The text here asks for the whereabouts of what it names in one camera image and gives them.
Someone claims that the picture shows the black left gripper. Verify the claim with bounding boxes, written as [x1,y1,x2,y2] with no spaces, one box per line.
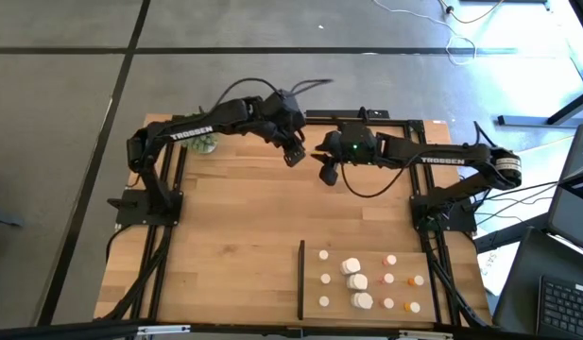
[261,89,307,168]

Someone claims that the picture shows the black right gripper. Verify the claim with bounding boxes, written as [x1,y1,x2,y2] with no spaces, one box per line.
[311,122,380,187]

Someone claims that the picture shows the white supplement bottle blue label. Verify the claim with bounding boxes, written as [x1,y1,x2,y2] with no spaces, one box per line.
[346,273,369,291]
[351,291,375,311]
[339,257,362,276]

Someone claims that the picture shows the black mounting bar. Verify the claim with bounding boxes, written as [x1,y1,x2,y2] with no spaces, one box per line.
[303,106,391,125]

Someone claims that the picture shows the green succulent in patterned pot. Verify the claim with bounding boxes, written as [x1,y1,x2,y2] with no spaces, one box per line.
[186,133,220,155]

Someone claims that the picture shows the white paper sheet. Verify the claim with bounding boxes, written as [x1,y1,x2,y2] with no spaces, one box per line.
[476,243,512,298]

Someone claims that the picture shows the black desk foot bar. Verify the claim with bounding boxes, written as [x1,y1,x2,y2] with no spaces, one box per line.
[497,87,583,128]

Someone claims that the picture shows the dark laptop screen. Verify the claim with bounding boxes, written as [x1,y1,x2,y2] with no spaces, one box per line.
[547,123,583,259]

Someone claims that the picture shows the dark grey laptop with keyboard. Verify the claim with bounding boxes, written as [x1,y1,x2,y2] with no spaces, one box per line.
[491,226,583,340]

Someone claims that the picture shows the dark object on floor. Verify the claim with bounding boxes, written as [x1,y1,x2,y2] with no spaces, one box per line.
[0,211,23,230]

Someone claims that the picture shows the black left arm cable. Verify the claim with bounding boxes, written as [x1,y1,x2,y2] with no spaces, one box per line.
[210,77,334,112]

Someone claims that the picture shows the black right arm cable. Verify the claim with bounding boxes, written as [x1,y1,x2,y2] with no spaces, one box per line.
[340,150,418,198]

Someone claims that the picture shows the black aluminium table frame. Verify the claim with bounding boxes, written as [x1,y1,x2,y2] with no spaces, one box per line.
[101,114,491,332]

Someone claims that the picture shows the black overhead frame bar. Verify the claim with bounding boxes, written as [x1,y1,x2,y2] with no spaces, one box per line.
[0,319,583,340]

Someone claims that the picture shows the black cable bundle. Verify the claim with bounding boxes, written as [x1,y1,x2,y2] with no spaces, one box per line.
[101,225,175,323]
[425,233,491,330]

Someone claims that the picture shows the white floor cable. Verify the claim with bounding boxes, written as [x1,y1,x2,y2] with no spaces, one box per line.
[371,0,477,66]

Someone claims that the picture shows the black floor cable with plug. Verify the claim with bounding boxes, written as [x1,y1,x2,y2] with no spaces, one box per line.
[439,0,506,26]

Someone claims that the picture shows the yellow extension cord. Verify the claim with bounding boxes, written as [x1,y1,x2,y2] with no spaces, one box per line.
[522,135,575,155]

